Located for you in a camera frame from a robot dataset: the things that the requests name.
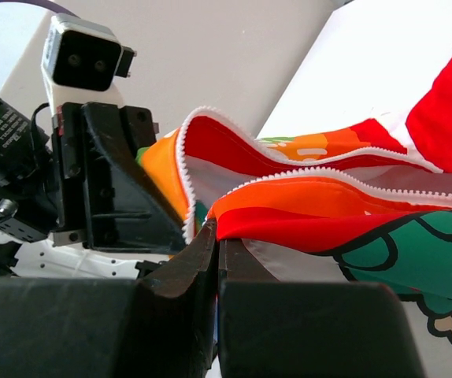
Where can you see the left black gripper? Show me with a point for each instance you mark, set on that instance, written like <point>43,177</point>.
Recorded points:
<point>105,200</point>

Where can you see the rainbow red white jacket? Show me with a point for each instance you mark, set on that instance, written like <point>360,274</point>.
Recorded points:
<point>372,202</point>

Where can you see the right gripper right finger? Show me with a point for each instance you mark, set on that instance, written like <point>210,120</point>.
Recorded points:
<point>269,328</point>

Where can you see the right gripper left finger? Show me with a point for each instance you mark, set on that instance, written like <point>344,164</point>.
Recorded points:
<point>158,326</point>

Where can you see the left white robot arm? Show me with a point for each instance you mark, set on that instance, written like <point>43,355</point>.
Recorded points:
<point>31,244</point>

